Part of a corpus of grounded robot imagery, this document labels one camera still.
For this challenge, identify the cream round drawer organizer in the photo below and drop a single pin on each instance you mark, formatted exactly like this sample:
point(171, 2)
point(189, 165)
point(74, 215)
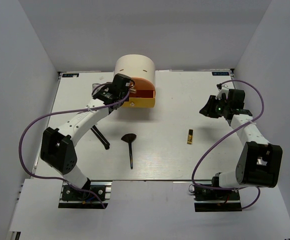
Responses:
point(136, 66)

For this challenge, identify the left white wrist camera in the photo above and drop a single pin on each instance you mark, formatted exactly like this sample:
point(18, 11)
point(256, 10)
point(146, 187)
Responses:
point(96, 86)

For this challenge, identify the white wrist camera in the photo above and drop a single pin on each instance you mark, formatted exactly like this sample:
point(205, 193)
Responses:
point(96, 86)
point(223, 91)

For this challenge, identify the yellow drawer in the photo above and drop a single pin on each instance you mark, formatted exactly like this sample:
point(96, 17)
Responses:
point(141, 99)

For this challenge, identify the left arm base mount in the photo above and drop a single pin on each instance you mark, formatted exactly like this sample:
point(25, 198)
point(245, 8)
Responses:
point(73, 199)

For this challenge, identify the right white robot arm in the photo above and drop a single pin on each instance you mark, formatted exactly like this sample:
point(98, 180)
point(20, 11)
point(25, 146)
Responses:
point(260, 161)

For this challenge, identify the black fan makeup brush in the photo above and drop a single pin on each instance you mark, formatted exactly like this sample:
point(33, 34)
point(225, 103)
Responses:
point(129, 138)

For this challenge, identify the blue label sticker right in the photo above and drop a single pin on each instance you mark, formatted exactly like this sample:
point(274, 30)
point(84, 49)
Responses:
point(220, 73)

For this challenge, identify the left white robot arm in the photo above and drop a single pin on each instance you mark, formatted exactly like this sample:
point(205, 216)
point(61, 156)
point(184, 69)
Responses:
point(58, 144)

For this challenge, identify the orange top drawer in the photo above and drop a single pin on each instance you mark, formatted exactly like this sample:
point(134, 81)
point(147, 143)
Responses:
point(141, 84)

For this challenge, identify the black gold nail polish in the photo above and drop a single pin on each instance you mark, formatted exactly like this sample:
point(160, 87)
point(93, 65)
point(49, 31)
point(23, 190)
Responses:
point(190, 136)

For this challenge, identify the blue label sticker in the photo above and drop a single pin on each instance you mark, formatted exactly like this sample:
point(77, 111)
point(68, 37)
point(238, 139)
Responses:
point(220, 73)
point(70, 75)

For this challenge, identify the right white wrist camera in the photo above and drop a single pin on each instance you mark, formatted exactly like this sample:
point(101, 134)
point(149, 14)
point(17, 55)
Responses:
point(223, 91)

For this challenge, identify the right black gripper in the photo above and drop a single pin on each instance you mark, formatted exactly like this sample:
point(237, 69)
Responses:
point(205, 111)

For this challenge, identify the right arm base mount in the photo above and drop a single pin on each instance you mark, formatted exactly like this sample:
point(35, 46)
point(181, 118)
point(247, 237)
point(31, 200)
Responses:
point(209, 200)

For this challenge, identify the blue label sticker left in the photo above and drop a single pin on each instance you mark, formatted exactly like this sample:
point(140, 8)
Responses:
point(70, 75)

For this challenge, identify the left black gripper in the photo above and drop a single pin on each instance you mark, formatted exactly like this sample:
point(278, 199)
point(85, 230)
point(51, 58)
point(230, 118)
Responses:
point(126, 93)

